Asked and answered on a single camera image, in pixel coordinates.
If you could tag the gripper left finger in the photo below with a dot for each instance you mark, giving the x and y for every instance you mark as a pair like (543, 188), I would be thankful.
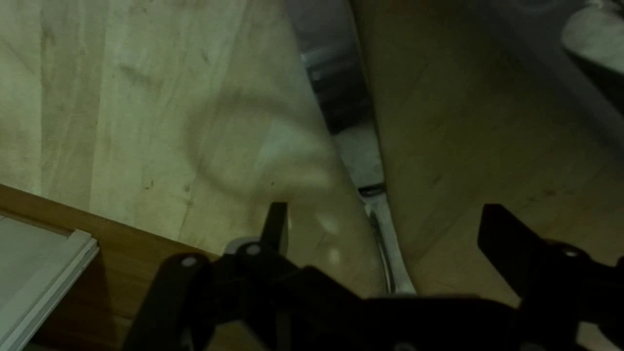
(183, 292)

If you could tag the white flat board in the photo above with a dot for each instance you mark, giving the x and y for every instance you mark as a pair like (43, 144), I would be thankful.
(34, 273)

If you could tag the white metal table leg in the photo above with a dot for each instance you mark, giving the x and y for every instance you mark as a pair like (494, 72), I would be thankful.
(390, 243)

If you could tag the pale grey round object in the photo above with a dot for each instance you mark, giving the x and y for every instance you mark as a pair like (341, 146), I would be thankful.
(594, 29)

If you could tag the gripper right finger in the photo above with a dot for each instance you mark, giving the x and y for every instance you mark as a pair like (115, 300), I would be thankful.
(551, 273)

